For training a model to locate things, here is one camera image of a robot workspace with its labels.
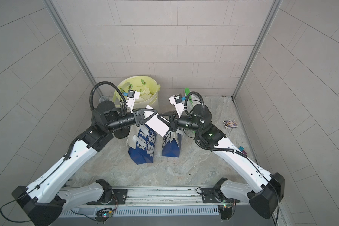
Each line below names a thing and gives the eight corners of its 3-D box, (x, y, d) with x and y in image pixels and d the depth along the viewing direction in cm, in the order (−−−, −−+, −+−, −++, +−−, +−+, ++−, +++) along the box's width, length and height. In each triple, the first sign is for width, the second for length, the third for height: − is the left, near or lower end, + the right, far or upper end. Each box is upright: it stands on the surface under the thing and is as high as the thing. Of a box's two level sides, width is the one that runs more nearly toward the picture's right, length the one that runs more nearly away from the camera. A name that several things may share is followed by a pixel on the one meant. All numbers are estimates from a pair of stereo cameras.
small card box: (226, 129, 100) (227, 127, 98) (223, 122, 103) (224, 120, 101) (236, 127, 100) (237, 125, 99) (233, 121, 104) (234, 119, 102)
